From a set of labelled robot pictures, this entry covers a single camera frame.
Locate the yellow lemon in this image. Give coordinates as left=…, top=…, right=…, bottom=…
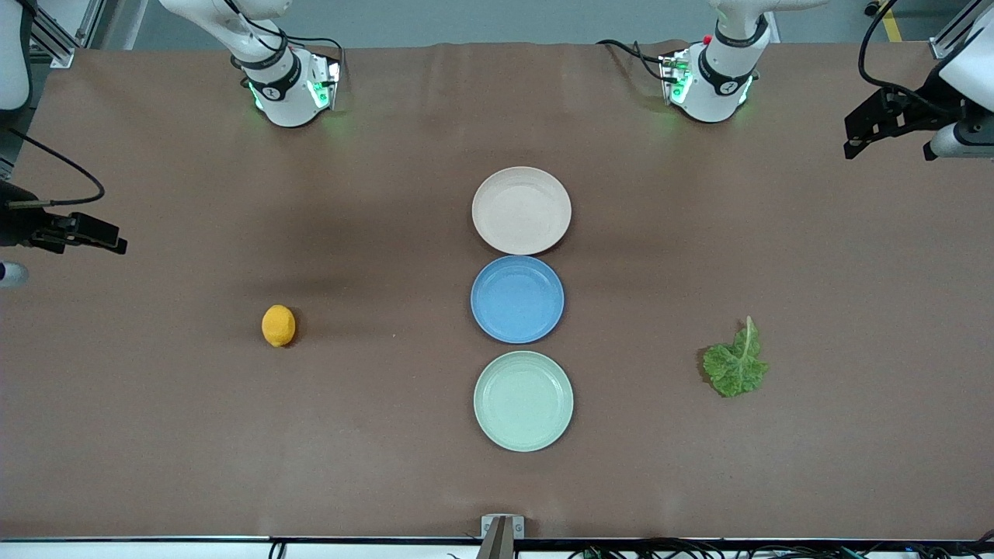
left=262, top=304, right=297, bottom=348

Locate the green lettuce leaf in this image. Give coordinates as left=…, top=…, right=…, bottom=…
left=703, top=315, right=770, bottom=398

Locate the brown table cover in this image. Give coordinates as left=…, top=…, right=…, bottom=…
left=0, top=40, right=994, bottom=542

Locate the pink round plate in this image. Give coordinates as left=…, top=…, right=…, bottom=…
left=471, top=166, right=572, bottom=255

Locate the blue round plate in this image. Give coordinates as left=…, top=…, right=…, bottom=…
left=471, top=255, right=565, bottom=344

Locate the light green round plate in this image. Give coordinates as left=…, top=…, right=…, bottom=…
left=474, top=350, right=575, bottom=453

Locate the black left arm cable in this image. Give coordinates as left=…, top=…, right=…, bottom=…
left=857, top=0, right=933, bottom=94

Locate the aluminium frame profile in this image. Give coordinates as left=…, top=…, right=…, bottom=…
left=31, top=0, right=106, bottom=69
left=930, top=0, right=979, bottom=61

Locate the black left base cable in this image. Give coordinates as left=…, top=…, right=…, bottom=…
left=596, top=39, right=676, bottom=82

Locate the black base cable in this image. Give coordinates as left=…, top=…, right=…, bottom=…
left=596, top=39, right=676, bottom=82
left=291, top=35, right=346, bottom=78

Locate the black right base cable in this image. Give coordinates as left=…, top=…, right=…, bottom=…
left=291, top=35, right=346, bottom=78

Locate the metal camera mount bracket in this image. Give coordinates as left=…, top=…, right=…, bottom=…
left=475, top=515, right=525, bottom=559

